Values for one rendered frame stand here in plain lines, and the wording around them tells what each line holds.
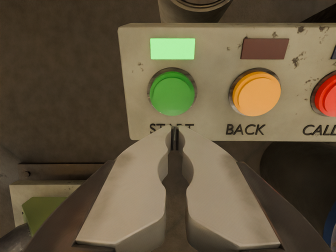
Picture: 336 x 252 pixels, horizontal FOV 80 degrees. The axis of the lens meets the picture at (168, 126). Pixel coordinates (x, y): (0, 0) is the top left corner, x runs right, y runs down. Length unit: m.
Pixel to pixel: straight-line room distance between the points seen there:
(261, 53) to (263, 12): 0.71
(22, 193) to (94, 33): 0.64
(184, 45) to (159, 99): 0.05
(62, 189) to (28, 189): 0.12
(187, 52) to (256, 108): 0.08
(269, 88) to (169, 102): 0.09
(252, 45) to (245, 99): 0.04
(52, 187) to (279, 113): 0.78
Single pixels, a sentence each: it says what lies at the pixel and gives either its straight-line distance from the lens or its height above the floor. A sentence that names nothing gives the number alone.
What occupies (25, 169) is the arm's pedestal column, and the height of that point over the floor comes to 0.02.
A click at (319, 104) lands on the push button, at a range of 0.23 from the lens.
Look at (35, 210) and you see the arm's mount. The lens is 0.82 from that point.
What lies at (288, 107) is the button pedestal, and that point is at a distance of 0.22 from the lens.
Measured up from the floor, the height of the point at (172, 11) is 0.48.
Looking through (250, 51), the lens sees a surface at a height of 0.61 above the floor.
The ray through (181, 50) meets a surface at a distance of 0.18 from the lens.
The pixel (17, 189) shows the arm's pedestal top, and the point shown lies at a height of 0.12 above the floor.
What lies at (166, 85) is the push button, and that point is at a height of 0.61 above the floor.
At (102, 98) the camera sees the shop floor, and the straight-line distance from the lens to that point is 0.83.
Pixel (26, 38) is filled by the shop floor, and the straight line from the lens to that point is 0.97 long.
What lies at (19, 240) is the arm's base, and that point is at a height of 0.30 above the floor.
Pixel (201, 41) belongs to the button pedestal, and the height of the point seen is 0.62.
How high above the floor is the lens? 0.79
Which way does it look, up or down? 80 degrees down
